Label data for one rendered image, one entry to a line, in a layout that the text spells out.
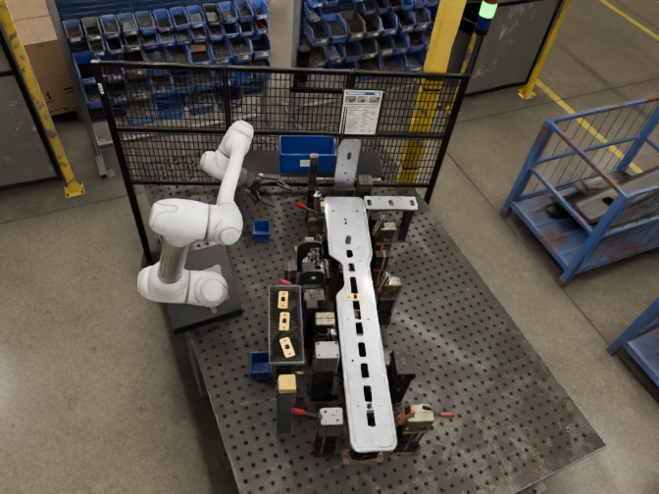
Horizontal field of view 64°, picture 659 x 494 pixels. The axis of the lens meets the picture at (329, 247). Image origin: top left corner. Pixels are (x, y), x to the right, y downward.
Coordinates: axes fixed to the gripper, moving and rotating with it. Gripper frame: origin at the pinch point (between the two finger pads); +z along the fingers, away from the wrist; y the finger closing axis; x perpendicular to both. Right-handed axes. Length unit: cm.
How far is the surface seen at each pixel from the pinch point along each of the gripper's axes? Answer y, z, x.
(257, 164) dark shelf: -20.4, 0.0, 41.9
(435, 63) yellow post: 77, 46, 58
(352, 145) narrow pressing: 29.0, 26.1, 26.7
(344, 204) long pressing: 2.8, 40.9, 14.0
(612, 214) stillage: 79, 197, 28
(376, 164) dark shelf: 17, 57, 43
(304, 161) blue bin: 0.7, 16.8, 35.3
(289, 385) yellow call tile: -2, 4, -97
